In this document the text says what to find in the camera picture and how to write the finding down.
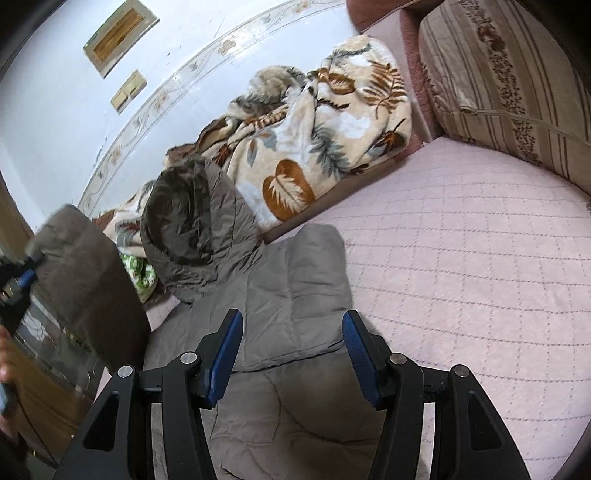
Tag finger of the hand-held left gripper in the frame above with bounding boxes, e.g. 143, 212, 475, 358
14, 265, 40, 296

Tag small framed wall picture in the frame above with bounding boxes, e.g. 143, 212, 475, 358
111, 69, 147, 114

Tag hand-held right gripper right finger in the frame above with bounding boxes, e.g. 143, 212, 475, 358
342, 309, 532, 480

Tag striped floral beige pillow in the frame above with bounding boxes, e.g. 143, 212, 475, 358
418, 0, 591, 195

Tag wooden wardrobe with glass door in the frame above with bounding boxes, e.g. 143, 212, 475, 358
0, 171, 112, 467

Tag green and white patterned pillow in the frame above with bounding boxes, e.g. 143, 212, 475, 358
119, 251, 158, 303

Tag large framed wall picture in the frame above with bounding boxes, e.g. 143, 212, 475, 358
83, 0, 160, 79

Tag pink quilted bed cover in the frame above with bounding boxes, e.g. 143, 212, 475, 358
143, 134, 591, 480

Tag person's left hand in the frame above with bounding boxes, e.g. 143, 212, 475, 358
0, 325, 17, 384

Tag leaf-print fleece blanket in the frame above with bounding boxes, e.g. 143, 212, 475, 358
92, 34, 414, 241

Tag grey-brown quilted comforter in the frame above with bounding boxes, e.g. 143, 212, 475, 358
28, 154, 439, 480

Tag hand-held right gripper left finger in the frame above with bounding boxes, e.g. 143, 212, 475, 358
53, 308, 244, 480

